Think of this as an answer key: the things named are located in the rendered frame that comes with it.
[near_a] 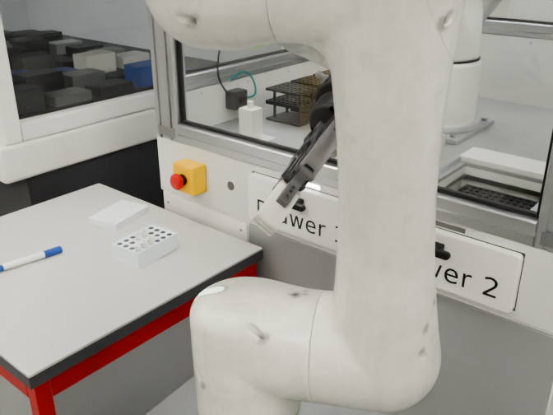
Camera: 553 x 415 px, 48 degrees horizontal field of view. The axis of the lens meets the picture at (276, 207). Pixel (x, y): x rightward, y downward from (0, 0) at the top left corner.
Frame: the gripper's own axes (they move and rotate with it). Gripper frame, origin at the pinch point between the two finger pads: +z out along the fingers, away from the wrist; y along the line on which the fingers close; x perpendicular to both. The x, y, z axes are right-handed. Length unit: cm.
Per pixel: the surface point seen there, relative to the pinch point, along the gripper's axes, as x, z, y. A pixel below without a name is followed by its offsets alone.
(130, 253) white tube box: -11, -12, -63
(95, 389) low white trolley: 0, 15, -59
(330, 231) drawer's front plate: 18, -32, -38
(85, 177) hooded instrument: -36, -44, -110
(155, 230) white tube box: -10, -23, -68
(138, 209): -17, -31, -81
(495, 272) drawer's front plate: 39.2, -27.5, -11.7
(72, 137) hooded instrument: -45, -46, -99
